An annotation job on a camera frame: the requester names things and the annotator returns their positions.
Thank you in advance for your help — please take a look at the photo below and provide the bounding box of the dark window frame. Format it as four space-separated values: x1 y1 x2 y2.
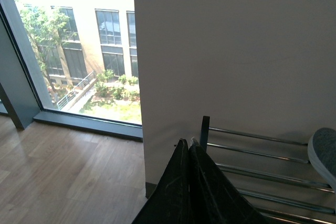
1 0 143 142

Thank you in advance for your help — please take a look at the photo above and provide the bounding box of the grey knit sneaker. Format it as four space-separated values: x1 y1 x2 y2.
308 127 335 191

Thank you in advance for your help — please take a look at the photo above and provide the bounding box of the black metal shoe rack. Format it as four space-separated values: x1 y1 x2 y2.
200 116 335 223

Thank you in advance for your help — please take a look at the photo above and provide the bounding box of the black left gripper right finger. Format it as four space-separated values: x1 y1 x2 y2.
188 138 267 223

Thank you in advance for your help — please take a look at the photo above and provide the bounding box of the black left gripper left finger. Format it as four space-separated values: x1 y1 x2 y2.
133 139 190 223

